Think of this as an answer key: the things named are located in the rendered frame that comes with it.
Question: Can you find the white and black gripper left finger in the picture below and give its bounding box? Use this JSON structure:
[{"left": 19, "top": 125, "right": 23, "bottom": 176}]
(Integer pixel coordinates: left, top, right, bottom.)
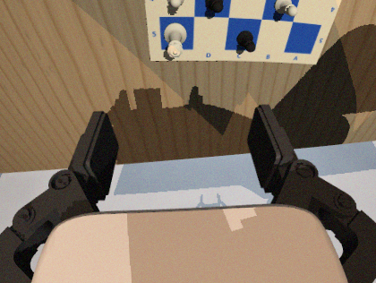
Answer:
[{"left": 0, "top": 111, "right": 119, "bottom": 283}]

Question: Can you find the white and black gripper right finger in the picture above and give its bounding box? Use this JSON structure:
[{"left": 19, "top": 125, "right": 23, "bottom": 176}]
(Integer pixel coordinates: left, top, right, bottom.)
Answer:
[{"left": 247, "top": 105, "right": 376, "bottom": 283}]

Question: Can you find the black pawn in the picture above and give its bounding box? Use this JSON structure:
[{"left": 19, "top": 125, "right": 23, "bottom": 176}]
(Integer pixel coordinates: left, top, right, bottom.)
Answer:
[
  {"left": 205, "top": 0, "right": 223, "bottom": 13},
  {"left": 237, "top": 30, "right": 255, "bottom": 52}
]

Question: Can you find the blue and white chessboard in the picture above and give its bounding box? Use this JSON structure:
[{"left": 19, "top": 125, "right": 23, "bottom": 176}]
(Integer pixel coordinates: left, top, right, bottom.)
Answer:
[{"left": 145, "top": 0, "right": 341, "bottom": 64}]

